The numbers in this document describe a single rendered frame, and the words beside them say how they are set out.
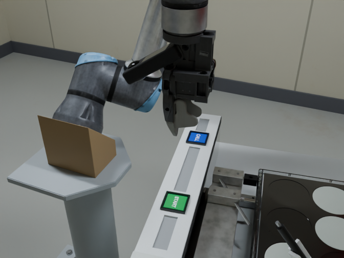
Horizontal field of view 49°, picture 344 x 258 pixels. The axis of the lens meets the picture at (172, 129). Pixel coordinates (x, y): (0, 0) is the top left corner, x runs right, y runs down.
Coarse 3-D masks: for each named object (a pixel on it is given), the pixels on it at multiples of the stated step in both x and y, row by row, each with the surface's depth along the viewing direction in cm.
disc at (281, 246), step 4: (276, 244) 83; (280, 244) 83; (284, 244) 83; (268, 248) 82; (272, 248) 82; (276, 248) 82; (280, 248) 82; (284, 248) 82; (268, 252) 81; (272, 252) 81; (276, 252) 81; (280, 252) 81; (284, 252) 81; (268, 256) 80; (272, 256) 80; (276, 256) 80; (280, 256) 80; (284, 256) 80; (288, 256) 80
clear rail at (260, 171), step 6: (258, 174) 103; (258, 180) 100; (258, 186) 98; (258, 192) 96; (258, 198) 95; (258, 204) 93; (258, 210) 91; (258, 216) 90; (258, 222) 88; (252, 228) 87; (258, 228) 87; (252, 234) 85; (252, 240) 84; (252, 246) 82
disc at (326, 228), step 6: (330, 216) 90; (318, 222) 88; (324, 222) 88; (330, 222) 88; (336, 222) 88; (342, 222) 88; (318, 228) 87; (324, 228) 87; (330, 228) 87; (336, 228) 87; (342, 228) 87; (318, 234) 85; (324, 234) 85; (330, 234) 85; (336, 234) 85; (342, 234) 85; (324, 240) 84; (330, 240) 84; (336, 240) 84; (342, 240) 84; (330, 246) 83; (336, 246) 83; (342, 246) 83
